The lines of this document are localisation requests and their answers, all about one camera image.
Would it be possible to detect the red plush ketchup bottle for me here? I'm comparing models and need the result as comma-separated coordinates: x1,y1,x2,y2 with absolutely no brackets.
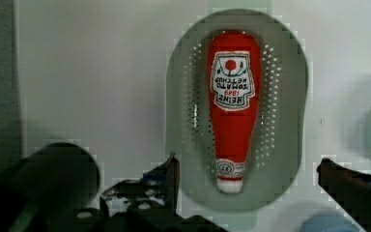
207,31,261,194

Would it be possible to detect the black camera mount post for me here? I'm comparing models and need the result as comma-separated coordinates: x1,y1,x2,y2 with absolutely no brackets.
0,143,100,232

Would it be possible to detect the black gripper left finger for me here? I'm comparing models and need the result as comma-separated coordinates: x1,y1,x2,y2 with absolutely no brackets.
73,154,228,232

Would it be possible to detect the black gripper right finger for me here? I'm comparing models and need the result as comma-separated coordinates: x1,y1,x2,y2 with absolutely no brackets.
316,158,371,232

